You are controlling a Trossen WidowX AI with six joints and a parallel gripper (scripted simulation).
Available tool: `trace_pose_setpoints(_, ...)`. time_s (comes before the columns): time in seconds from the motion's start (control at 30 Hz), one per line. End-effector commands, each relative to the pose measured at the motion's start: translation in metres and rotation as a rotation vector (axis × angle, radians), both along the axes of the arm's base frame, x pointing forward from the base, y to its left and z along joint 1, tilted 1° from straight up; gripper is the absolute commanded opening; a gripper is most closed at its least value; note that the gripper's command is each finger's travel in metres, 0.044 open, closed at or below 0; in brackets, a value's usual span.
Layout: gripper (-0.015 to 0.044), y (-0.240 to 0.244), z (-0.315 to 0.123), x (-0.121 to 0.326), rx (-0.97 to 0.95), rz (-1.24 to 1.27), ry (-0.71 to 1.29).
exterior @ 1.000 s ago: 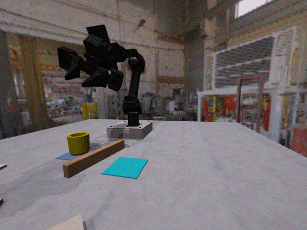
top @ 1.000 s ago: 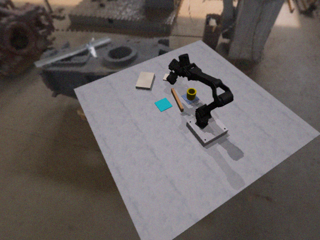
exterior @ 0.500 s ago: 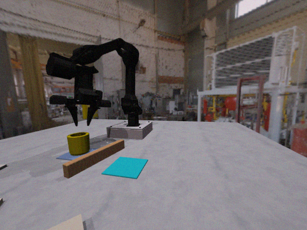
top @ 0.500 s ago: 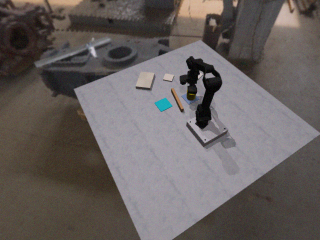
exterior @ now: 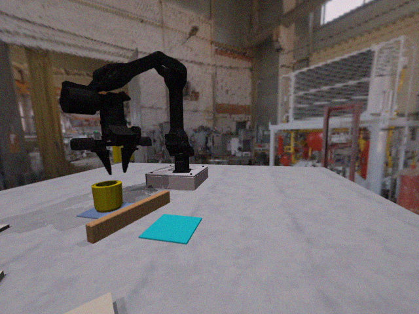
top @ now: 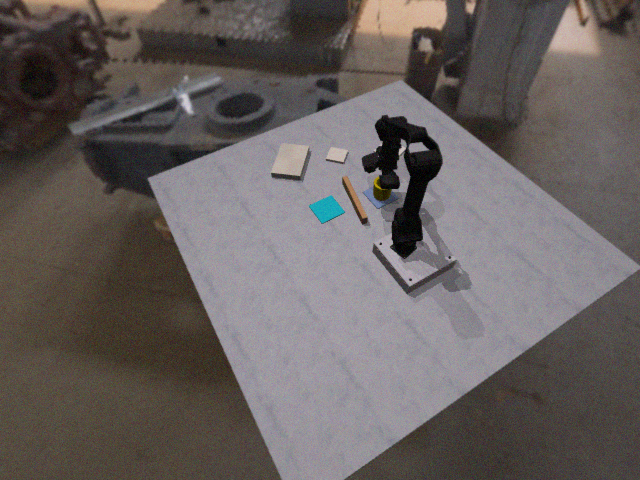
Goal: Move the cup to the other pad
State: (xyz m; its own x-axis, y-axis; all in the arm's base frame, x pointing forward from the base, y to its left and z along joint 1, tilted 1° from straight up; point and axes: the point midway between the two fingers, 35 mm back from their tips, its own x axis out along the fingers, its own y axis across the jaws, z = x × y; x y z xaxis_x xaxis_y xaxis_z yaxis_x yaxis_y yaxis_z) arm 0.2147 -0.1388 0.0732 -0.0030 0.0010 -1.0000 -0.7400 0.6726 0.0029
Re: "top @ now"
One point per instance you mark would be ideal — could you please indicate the small beige flat square tile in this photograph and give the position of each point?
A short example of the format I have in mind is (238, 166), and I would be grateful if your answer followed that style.
(336, 155)

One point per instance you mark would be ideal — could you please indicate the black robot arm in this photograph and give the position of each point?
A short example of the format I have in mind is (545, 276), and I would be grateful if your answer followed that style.
(422, 166)

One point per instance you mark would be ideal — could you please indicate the yellow cup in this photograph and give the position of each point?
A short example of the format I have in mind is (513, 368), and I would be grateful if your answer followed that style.
(380, 194)

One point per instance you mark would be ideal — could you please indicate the brown wooden bar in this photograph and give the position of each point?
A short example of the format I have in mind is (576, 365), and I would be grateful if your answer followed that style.
(354, 200)

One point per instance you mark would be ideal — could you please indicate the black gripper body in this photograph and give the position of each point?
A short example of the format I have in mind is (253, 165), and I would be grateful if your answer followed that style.
(389, 180)

